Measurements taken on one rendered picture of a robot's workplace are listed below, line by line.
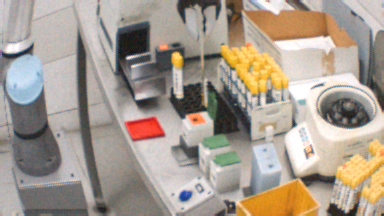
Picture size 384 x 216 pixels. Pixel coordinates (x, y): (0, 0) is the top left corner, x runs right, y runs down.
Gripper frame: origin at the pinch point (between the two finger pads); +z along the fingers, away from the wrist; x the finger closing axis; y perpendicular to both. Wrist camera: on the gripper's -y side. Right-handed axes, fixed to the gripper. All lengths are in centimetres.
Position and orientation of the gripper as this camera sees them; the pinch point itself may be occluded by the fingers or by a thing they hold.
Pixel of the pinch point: (201, 36)
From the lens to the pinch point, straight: 190.9
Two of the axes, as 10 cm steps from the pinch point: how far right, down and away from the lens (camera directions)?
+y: -3.0, -4.5, 8.4
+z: 0.3, 8.8, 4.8
